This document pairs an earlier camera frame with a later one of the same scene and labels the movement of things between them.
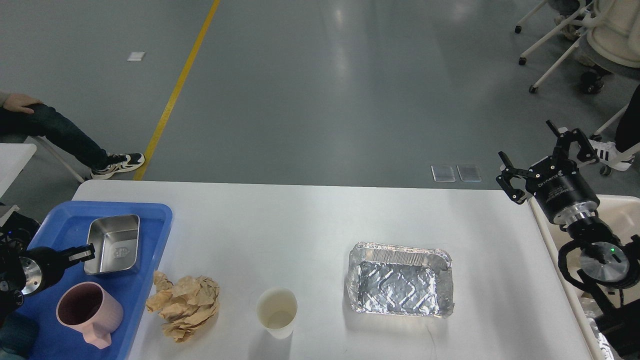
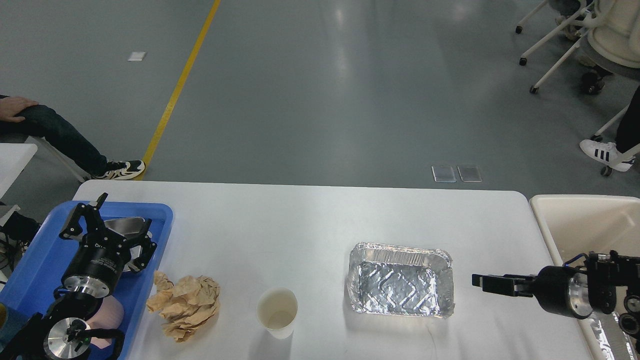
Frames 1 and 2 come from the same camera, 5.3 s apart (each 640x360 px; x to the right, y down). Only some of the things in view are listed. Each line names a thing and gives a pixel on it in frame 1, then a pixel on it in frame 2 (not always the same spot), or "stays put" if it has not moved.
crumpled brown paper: (185, 306) stays put
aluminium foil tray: (391, 279) stays put
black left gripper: (44, 266) → (97, 263)
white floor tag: (136, 56) stays put
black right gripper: (560, 187) → (559, 290)
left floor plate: (443, 173) stays put
